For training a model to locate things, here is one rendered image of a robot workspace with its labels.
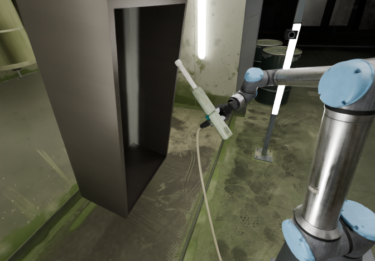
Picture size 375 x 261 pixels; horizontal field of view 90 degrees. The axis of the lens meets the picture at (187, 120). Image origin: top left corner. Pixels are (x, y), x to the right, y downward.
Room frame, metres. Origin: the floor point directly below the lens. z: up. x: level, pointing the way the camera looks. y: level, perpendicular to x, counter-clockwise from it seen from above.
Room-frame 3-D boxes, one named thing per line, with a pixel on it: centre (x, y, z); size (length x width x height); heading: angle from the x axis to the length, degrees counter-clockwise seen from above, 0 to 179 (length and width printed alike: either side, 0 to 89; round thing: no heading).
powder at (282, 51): (3.04, -1.55, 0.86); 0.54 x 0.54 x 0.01
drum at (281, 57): (3.03, -1.54, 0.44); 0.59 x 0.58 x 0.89; 172
